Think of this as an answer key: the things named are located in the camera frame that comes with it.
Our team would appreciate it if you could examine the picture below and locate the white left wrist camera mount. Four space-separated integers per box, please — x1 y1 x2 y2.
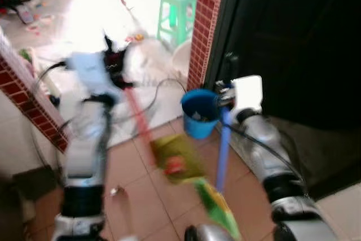
67 51 117 99

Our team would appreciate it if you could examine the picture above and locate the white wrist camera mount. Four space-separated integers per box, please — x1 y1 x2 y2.
231 75 265 115
67 51 117 99

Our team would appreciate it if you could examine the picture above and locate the blue plastic bucket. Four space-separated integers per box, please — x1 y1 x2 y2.
180 88 222 140

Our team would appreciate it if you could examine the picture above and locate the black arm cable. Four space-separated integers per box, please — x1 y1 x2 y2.
33 60 74 92
217 97 308 188

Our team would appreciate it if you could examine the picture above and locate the olive dustpan with red handle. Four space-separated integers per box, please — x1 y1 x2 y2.
123 85 207 185

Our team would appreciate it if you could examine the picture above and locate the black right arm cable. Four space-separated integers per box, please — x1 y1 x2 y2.
217 97 308 188

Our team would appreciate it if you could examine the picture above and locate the white plastic basin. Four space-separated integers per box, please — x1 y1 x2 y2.
171 39 193 79

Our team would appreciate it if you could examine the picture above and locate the dark wooden door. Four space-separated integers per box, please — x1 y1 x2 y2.
204 0 361 135

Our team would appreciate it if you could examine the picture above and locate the green plastic stool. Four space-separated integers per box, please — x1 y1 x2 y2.
156 0 197 48

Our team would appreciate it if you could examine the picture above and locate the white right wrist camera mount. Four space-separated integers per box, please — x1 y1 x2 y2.
231 75 265 115

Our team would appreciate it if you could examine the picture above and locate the black floor cable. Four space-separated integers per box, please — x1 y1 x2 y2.
134 77 190 115

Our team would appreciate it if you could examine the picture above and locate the crumpled red wrapper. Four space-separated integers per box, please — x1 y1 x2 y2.
165 156 187 176

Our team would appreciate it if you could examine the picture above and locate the green broom with blue handle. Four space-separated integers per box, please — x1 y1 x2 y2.
193 108 243 241

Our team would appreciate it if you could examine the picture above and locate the silver robot right knee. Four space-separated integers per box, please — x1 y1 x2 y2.
183 224 227 241

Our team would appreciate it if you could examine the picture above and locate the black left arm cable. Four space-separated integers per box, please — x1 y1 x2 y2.
33 60 74 92

